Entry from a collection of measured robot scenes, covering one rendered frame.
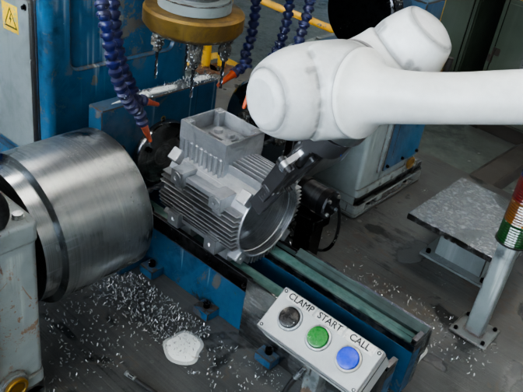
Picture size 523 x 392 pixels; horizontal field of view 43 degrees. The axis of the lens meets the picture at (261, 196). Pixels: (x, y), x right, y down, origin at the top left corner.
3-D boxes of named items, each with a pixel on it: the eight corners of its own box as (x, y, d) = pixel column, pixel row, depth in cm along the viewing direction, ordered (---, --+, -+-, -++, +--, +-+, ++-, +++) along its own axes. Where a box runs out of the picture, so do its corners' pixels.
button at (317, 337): (304, 343, 91) (301, 338, 89) (317, 325, 91) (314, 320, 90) (321, 355, 89) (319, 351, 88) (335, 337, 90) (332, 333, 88)
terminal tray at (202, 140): (177, 153, 125) (179, 119, 121) (217, 139, 132) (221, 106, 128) (221, 181, 119) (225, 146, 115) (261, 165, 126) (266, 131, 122)
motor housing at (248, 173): (154, 227, 130) (160, 141, 120) (223, 197, 143) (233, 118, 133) (226, 280, 120) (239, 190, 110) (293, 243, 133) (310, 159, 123)
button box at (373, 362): (265, 336, 97) (254, 324, 93) (293, 297, 99) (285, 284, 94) (360, 406, 88) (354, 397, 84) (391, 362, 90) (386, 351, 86)
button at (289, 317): (277, 323, 93) (273, 319, 92) (289, 306, 94) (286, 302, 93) (293, 334, 92) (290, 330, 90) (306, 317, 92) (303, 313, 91)
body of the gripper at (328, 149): (337, 98, 100) (304, 134, 107) (303, 111, 95) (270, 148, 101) (367, 137, 99) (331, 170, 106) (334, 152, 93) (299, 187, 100)
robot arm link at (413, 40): (360, 65, 98) (301, 78, 89) (431, -12, 87) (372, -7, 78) (402, 124, 95) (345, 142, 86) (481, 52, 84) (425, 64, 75)
